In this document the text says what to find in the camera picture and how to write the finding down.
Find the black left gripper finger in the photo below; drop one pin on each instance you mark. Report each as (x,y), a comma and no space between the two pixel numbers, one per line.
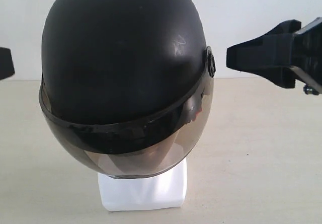
(7,69)

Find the white mannequin head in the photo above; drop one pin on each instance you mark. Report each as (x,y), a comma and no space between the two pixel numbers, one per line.
(153,178)

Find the black helmet with tinted visor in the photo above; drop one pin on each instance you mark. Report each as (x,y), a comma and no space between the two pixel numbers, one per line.
(127,85)

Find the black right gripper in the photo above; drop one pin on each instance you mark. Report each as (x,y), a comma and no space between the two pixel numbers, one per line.
(269,56)

